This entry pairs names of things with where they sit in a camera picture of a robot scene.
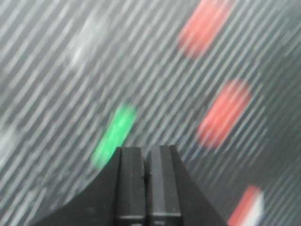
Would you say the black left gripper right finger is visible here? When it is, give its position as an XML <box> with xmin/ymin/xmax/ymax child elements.
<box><xmin>146</xmin><ymin>145</ymin><xmax>182</xmax><ymax>226</ymax></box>

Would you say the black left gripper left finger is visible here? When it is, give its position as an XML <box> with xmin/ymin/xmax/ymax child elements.
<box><xmin>114</xmin><ymin>147</ymin><xmax>146</xmax><ymax>226</ymax></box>

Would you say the green round button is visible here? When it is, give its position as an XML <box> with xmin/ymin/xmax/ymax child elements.
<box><xmin>91</xmin><ymin>105</ymin><xmax>136</xmax><ymax>170</ymax></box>

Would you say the lower red round button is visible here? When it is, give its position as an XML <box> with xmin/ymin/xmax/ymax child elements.
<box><xmin>197</xmin><ymin>80</ymin><xmax>252</xmax><ymax>149</ymax></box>

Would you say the red round button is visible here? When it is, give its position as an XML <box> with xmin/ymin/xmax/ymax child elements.
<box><xmin>178</xmin><ymin>0</ymin><xmax>234</xmax><ymax>58</ymax></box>
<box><xmin>197</xmin><ymin>80</ymin><xmax>252</xmax><ymax>149</ymax></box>

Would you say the upper red round button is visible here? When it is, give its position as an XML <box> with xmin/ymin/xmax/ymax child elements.
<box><xmin>178</xmin><ymin>0</ymin><xmax>234</xmax><ymax>58</ymax></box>

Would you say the black perforated pegboard panel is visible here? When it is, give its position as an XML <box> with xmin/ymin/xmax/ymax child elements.
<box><xmin>0</xmin><ymin>0</ymin><xmax>301</xmax><ymax>226</ymax></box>

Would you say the red white rocker switch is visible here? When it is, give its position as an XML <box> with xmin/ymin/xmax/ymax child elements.
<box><xmin>227</xmin><ymin>185</ymin><xmax>264</xmax><ymax>226</ymax></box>

